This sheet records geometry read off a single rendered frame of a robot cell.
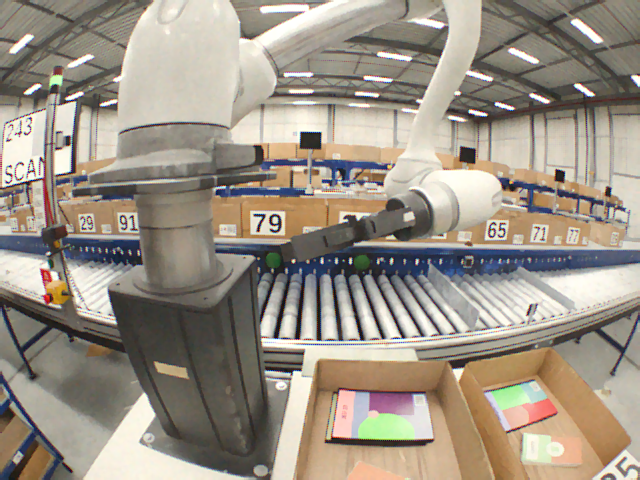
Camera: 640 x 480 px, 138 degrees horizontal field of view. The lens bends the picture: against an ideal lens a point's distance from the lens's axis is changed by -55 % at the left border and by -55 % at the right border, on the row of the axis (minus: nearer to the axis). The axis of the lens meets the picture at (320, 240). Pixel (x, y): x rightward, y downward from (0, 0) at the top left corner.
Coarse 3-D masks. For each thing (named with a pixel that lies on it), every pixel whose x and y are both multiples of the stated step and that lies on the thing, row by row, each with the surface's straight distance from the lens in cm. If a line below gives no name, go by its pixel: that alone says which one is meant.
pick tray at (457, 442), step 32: (320, 384) 62; (352, 384) 62; (384, 384) 62; (416, 384) 64; (448, 384) 60; (320, 416) 58; (448, 416) 60; (320, 448) 53; (352, 448) 54; (384, 448) 54; (416, 448) 56; (448, 448) 57; (480, 448) 49
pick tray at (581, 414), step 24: (480, 360) 64; (504, 360) 70; (528, 360) 76; (552, 360) 79; (480, 384) 71; (504, 384) 75; (552, 384) 80; (576, 384) 75; (480, 408) 58; (576, 408) 76; (600, 408) 71; (480, 432) 58; (504, 432) 52; (528, 432) 67; (552, 432) 70; (576, 432) 75; (600, 432) 72; (624, 432) 69; (504, 456) 52; (600, 456) 74
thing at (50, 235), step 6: (42, 228) 107; (48, 228) 103; (54, 228) 100; (60, 228) 101; (66, 228) 102; (42, 234) 107; (48, 234) 103; (54, 234) 100; (60, 234) 100; (66, 234) 102; (42, 240) 108; (48, 240) 104; (54, 240) 101; (48, 246) 108; (54, 246) 105; (54, 252) 105
